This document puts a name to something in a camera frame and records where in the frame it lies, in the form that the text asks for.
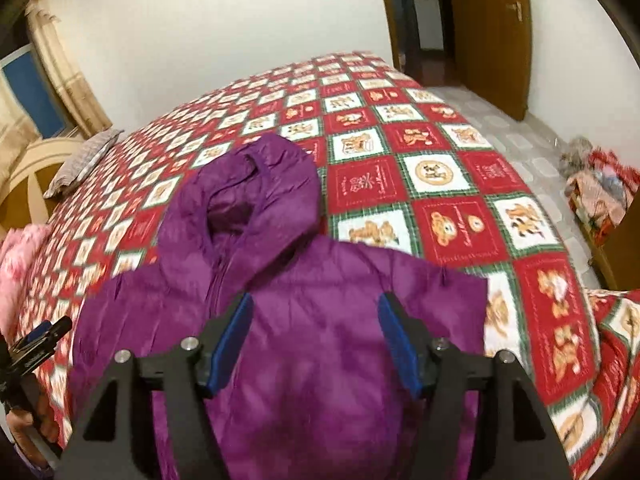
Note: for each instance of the wooden dresser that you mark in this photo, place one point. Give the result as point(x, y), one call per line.
point(622, 250)

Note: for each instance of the pile of clothes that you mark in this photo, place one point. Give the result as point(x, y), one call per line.
point(597, 185)

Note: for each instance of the wooden bed headboard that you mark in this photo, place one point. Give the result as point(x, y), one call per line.
point(30, 180)

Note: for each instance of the beige curtain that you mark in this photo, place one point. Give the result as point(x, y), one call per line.
point(70, 70)

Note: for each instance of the wooden door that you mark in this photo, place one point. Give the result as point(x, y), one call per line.
point(490, 35)

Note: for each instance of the pink fluffy blanket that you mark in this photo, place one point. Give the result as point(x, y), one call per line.
point(17, 270)

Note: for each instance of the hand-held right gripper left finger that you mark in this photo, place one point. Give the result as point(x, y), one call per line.
point(233, 340)

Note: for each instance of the grey striped pillow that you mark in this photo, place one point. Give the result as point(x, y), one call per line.
point(82, 162)

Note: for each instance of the red checkered bear print blanket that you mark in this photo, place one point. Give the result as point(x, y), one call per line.
point(440, 200)

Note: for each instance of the wooden door frame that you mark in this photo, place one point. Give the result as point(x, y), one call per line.
point(387, 5)

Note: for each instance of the purple hooded down jacket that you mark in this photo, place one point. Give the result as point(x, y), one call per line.
point(310, 320)

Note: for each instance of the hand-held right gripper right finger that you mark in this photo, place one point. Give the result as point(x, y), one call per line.
point(397, 345)

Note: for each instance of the person's left hand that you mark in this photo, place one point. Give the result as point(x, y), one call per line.
point(22, 432)

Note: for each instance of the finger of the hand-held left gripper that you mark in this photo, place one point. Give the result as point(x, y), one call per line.
point(52, 331)

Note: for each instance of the window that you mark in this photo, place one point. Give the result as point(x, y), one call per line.
point(30, 90)

